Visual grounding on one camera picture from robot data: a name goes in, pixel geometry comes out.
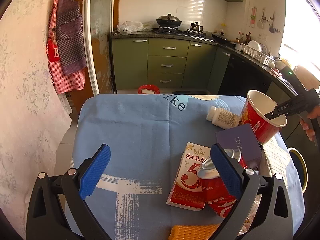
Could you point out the white pill bottle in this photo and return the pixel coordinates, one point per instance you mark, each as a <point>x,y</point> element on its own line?
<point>222,118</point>

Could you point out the orange foam net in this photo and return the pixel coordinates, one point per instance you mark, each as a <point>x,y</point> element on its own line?
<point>192,232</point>

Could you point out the gas stove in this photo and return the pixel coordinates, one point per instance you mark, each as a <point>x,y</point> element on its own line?
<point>176,31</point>

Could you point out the yellow rim trash bin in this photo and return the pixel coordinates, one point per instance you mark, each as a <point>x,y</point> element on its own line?
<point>301,167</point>

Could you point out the red purple checkered apron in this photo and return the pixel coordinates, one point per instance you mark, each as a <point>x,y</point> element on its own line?
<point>65,46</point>

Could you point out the glass sliding door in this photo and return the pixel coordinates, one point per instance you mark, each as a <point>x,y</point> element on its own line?
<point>98,26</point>

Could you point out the blue star tablecloth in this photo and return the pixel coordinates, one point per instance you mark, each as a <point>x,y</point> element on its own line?
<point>147,135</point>

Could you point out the red soda can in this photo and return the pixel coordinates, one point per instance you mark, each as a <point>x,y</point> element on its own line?
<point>215,192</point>

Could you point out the black wok with lid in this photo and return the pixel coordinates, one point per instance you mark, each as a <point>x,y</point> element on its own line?
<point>168,21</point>

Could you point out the small steel pot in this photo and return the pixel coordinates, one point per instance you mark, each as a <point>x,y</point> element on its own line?
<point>196,27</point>

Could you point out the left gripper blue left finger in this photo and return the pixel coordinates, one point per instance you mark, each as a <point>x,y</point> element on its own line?
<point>92,169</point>

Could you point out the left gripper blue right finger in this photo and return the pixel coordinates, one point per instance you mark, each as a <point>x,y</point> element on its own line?
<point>229,170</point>

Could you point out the white dish rack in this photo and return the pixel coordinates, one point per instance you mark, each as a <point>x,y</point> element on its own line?
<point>257,55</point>

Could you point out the plastic bag on counter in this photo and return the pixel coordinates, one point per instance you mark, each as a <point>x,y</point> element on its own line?
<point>129,27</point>

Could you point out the red instant noodle cup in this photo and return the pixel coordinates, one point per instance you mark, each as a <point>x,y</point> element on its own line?
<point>256,106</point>

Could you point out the purple cardboard box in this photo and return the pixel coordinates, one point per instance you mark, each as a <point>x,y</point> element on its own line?
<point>242,138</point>

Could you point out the green lower cabinets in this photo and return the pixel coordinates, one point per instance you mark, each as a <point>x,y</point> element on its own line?
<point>168,63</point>

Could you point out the red white milk carton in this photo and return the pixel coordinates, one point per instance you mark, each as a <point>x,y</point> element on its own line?
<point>186,192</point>

